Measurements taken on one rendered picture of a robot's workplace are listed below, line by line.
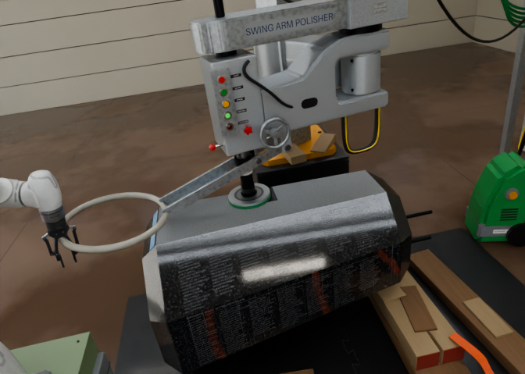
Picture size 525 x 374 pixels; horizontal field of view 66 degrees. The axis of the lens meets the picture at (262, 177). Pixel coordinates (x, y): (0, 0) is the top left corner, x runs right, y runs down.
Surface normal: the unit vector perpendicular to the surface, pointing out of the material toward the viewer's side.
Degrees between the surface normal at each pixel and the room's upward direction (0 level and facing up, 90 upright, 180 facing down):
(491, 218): 90
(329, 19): 90
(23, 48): 90
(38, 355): 5
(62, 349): 5
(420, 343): 0
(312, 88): 90
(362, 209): 45
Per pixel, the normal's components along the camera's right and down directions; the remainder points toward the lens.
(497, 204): -0.10, 0.47
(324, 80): 0.35, 0.40
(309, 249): 0.07, -0.32
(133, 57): 0.13, 0.45
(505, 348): -0.12, -0.88
